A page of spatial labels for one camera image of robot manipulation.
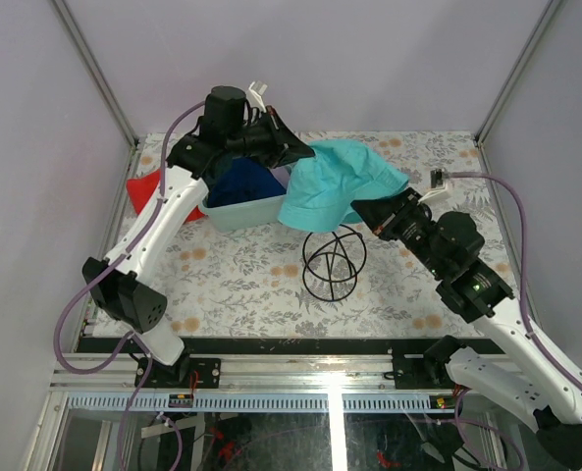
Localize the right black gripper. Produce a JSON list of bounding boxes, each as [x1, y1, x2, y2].
[[351, 187, 448, 278]]

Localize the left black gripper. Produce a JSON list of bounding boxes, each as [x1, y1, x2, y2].
[[225, 104, 314, 168]]

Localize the teal bucket hat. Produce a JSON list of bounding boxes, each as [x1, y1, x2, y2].
[[278, 139, 409, 233]]

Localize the dark blue bucket hat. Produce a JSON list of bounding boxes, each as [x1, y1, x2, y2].
[[206, 158, 286, 208]]

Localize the black wire hat stand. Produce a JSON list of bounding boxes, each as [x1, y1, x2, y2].
[[301, 225, 368, 303]]

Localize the red cloth hat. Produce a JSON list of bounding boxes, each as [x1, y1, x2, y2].
[[125, 169, 207, 225]]

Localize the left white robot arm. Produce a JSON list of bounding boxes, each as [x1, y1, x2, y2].
[[82, 80, 315, 388]]

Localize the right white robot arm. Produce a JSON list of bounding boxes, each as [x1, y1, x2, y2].
[[351, 188, 582, 470]]

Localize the lavender hat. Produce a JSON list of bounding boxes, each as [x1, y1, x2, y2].
[[270, 166, 291, 189]]

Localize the light teal plastic bin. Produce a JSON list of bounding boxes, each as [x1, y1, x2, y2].
[[198, 190, 287, 233]]

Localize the floral table mat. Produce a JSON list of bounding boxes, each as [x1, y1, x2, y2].
[[92, 130, 538, 340]]

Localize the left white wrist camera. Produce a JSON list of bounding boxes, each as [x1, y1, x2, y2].
[[245, 80, 268, 112]]

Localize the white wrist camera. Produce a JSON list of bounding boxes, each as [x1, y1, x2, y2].
[[245, 80, 268, 112], [419, 169, 452, 205]]

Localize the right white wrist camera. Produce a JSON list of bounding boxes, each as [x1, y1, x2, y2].
[[419, 169, 452, 205]]

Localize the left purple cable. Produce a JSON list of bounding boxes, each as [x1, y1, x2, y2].
[[54, 100, 208, 471]]

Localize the purple cable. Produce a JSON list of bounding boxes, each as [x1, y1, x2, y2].
[[54, 100, 208, 471], [447, 171, 582, 471]]

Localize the aluminium front rail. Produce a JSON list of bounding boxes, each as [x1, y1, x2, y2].
[[50, 354, 395, 393]]

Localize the left aluminium frame post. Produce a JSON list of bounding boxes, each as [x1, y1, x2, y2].
[[48, 0, 139, 147]]

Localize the aluminium frame post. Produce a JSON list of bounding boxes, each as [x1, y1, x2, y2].
[[48, 0, 139, 147], [473, 0, 566, 147]]

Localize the right aluminium frame post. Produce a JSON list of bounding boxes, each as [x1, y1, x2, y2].
[[473, 0, 566, 147]]

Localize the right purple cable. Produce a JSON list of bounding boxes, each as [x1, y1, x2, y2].
[[447, 171, 582, 471]]

